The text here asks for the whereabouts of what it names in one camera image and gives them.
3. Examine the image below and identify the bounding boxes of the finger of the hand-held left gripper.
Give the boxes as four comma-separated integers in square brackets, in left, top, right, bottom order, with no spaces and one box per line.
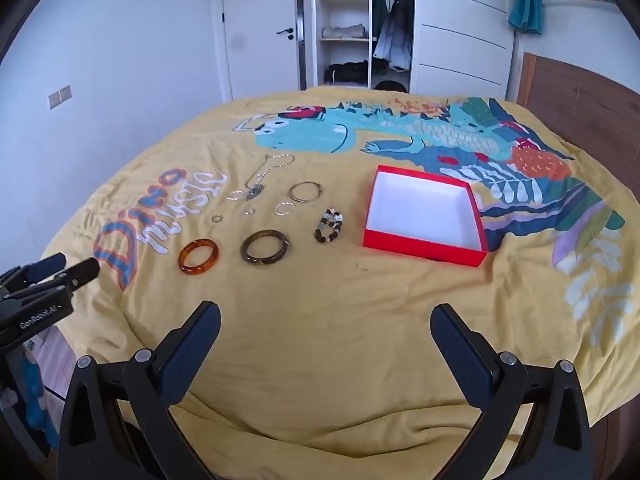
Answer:
[60,258,100,292]
[21,253,67,282]

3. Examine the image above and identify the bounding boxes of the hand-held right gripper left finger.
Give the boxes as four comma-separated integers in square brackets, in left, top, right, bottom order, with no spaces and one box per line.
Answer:
[57,301,222,480]

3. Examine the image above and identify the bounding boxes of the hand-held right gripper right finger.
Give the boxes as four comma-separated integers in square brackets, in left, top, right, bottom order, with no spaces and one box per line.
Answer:
[431,304,593,480]

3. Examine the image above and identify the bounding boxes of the amber bangle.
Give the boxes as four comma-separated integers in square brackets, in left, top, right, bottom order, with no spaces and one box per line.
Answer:
[178,239,221,276]

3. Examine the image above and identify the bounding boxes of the dark brown bangle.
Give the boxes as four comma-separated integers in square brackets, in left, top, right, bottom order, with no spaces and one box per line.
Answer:
[240,230,290,265]

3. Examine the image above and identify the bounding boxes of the red cardboard box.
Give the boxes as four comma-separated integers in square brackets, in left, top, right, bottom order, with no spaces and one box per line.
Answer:
[363,165,488,266]

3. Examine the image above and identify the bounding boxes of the beaded bracelet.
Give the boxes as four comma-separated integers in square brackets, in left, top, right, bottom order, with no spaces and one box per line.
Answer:
[314,208,346,244]

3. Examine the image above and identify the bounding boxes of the person's left hand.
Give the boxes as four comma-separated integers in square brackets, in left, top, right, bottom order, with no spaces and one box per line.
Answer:
[24,349,59,449]

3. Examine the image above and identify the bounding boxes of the yellow printed blanket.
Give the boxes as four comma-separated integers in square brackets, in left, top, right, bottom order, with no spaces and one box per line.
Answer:
[42,85,633,480]

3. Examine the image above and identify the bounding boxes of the thin gold bangle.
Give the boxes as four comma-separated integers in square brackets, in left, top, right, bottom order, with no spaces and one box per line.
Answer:
[288,181,324,205]

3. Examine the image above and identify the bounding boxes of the wooden headboard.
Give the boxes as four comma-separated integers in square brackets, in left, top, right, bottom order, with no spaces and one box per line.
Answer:
[515,52,640,203]

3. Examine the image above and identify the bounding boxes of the folded black clothes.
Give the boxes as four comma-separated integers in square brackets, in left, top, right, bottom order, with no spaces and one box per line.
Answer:
[323,59,370,85]

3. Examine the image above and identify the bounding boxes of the white sliding wardrobe door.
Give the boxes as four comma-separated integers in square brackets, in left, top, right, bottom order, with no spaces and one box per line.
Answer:
[409,0,519,94]

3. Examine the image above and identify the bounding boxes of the hanging jackets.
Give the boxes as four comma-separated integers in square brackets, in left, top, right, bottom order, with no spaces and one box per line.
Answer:
[372,0,415,71]

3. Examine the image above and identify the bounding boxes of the folded beige clothes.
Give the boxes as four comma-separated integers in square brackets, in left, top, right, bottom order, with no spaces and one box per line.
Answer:
[320,23,369,40]

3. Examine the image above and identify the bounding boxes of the open white wardrobe shelves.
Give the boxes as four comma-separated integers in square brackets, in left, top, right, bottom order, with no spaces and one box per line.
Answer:
[312,0,374,89]

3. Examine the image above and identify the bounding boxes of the wall switch plate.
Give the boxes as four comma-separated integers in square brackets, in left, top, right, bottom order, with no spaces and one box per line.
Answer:
[48,85,74,109]

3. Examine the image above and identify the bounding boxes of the chain necklace with pendant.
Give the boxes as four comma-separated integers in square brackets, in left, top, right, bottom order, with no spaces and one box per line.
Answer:
[244,153,295,202]

